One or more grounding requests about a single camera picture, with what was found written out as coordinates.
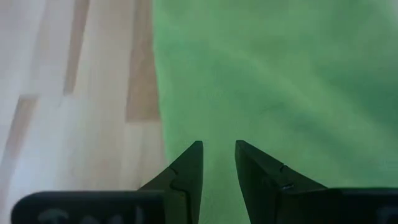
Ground green microfiber towel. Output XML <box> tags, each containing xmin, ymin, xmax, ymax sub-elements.
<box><xmin>152</xmin><ymin>0</ymin><xmax>398</xmax><ymax>224</ymax></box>

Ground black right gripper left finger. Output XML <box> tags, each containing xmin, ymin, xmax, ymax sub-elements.
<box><xmin>11</xmin><ymin>140</ymin><xmax>205</xmax><ymax>224</ymax></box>

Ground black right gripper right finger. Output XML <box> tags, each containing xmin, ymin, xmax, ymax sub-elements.
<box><xmin>234</xmin><ymin>139</ymin><xmax>398</xmax><ymax>224</ymax></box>

